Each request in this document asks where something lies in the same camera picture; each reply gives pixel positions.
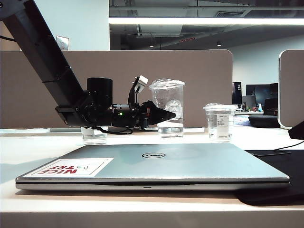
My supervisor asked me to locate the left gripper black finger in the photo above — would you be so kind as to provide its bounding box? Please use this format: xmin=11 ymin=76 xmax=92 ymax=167
xmin=149 ymin=104 xmax=177 ymax=124

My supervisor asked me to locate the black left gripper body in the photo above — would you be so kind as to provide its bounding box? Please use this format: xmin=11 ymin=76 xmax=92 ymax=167
xmin=113 ymin=100 xmax=155 ymax=130

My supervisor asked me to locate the tall clear Starbucks cup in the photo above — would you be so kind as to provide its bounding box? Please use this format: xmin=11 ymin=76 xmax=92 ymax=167
xmin=149 ymin=78 xmax=186 ymax=139

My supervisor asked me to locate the clear cup with long label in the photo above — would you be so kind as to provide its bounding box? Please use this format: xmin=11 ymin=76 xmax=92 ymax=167
xmin=80 ymin=125 xmax=108 ymax=145

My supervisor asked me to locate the silver Dell laptop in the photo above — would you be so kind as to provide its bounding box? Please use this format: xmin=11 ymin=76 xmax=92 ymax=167
xmin=15 ymin=142 xmax=291 ymax=191

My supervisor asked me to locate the small clear cup with label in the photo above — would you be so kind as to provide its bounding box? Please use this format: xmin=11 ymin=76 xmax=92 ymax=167
xmin=202 ymin=103 xmax=238 ymax=143

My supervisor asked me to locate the wide brown desk divider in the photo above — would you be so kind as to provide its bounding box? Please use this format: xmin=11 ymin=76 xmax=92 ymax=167
xmin=0 ymin=49 xmax=234 ymax=129

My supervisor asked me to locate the black sign with numeral two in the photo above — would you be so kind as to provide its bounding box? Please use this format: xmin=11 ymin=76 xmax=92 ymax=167
xmin=232 ymin=82 xmax=243 ymax=105

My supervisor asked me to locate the white red Nice Try sticker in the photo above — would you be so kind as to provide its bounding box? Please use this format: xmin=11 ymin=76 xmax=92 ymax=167
xmin=31 ymin=158 xmax=114 ymax=177

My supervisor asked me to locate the black round cushion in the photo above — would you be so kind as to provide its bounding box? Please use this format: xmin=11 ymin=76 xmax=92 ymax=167
xmin=248 ymin=114 xmax=280 ymax=129

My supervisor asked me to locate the black computer monitor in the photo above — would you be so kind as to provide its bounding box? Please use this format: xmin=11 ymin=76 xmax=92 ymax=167
xmin=246 ymin=83 xmax=278 ymax=105

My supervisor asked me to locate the long ceiling light strip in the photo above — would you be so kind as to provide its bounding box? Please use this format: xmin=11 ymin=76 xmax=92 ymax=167
xmin=109 ymin=17 xmax=304 ymax=25

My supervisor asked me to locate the black office chair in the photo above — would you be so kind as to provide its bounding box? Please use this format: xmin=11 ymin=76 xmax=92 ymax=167
xmin=264 ymin=98 xmax=278 ymax=116

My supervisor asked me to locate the narrow brown desk divider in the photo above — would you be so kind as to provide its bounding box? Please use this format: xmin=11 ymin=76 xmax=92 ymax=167
xmin=278 ymin=49 xmax=304 ymax=130

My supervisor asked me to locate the black mouse pad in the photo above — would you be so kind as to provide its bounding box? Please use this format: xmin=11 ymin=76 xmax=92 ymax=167
xmin=234 ymin=149 xmax=304 ymax=206

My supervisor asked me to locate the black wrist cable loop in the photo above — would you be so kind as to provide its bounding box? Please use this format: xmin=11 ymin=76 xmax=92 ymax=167
xmin=91 ymin=125 xmax=134 ymax=135

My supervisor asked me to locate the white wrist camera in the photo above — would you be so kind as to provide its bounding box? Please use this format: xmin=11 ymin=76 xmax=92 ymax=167
xmin=135 ymin=75 xmax=149 ymax=94

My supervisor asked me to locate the metal wall switch plate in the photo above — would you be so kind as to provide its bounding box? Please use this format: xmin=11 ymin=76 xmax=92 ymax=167
xmin=56 ymin=35 xmax=70 ymax=51

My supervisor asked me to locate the thin black desk cable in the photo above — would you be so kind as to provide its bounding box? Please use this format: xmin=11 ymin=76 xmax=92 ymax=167
xmin=276 ymin=140 xmax=304 ymax=152

